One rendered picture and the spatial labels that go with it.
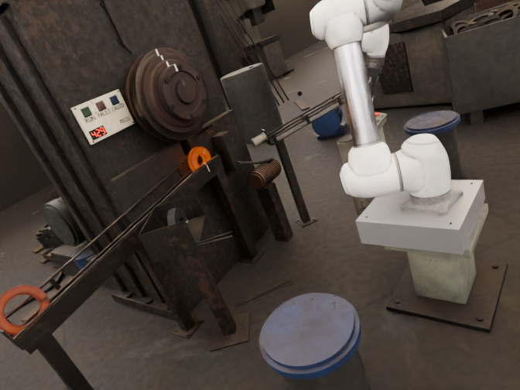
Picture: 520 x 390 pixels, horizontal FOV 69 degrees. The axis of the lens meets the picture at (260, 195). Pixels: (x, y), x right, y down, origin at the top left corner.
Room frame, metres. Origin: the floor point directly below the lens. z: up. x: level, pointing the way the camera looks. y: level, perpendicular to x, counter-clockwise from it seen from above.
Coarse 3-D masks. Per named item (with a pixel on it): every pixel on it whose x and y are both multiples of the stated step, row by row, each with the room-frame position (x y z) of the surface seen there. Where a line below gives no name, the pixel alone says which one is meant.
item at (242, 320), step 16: (160, 208) 1.63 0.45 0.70; (192, 208) 1.61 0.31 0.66; (160, 224) 1.60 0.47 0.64; (176, 224) 1.36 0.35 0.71; (192, 224) 1.56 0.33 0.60; (144, 240) 1.38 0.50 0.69; (160, 240) 1.37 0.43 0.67; (176, 240) 1.36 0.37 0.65; (192, 240) 1.35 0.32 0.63; (160, 256) 1.37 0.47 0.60; (192, 256) 1.49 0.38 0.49; (192, 272) 1.49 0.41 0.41; (208, 272) 1.52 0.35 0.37; (208, 288) 1.49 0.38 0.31; (208, 304) 1.49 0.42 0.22; (224, 304) 1.52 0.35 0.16; (224, 320) 1.49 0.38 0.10; (240, 320) 1.56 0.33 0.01; (224, 336) 1.49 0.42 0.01; (240, 336) 1.45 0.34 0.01
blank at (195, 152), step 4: (196, 148) 2.06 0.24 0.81; (200, 148) 2.08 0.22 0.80; (204, 148) 2.10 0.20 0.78; (192, 152) 2.04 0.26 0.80; (196, 152) 2.05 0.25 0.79; (200, 152) 2.07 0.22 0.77; (204, 152) 2.09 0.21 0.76; (208, 152) 2.11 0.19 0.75; (188, 156) 2.04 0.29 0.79; (192, 156) 2.02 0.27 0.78; (196, 156) 2.04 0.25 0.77; (204, 156) 2.09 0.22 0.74; (208, 156) 2.10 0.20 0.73; (188, 160) 2.03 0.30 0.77; (192, 160) 2.02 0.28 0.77; (196, 160) 2.03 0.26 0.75; (204, 160) 2.09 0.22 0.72; (192, 164) 2.01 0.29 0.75; (196, 164) 2.03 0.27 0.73; (192, 168) 2.02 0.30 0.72; (196, 168) 2.02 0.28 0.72
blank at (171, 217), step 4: (176, 208) 1.45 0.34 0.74; (168, 212) 1.43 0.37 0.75; (172, 212) 1.42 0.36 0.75; (176, 212) 1.43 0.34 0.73; (180, 212) 1.47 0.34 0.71; (168, 216) 1.41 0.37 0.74; (172, 216) 1.40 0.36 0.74; (176, 216) 1.42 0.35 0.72; (180, 216) 1.45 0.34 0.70; (184, 216) 1.49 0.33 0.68; (168, 220) 1.39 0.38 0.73; (172, 220) 1.39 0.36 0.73; (176, 220) 1.40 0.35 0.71; (180, 220) 1.47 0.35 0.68; (184, 220) 1.47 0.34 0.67; (168, 224) 1.38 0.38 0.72; (188, 224) 1.49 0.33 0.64
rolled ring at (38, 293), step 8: (16, 288) 1.34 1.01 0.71; (24, 288) 1.35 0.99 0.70; (32, 288) 1.36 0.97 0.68; (0, 296) 1.30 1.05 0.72; (8, 296) 1.31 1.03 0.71; (40, 296) 1.34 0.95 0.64; (0, 304) 1.28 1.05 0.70; (40, 304) 1.33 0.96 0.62; (48, 304) 1.33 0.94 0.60; (0, 312) 1.27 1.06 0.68; (0, 320) 1.25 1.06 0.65; (0, 328) 1.23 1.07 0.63; (8, 328) 1.24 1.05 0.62; (16, 328) 1.25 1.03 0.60
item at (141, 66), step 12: (168, 48) 2.11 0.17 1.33; (144, 60) 1.98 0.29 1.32; (132, 72) 1.99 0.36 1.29; (132, 84) 1.94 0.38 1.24; (204, 84) 2.21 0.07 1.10; (132, 96) 1.93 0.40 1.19; (144, 108) 1.90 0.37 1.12; (144, 120) 1.92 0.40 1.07; (204, 120) 2.14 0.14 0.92; (156, 132) 1.95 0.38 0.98; (168, 132) 1.95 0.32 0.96; (192, 132) 2.05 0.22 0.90
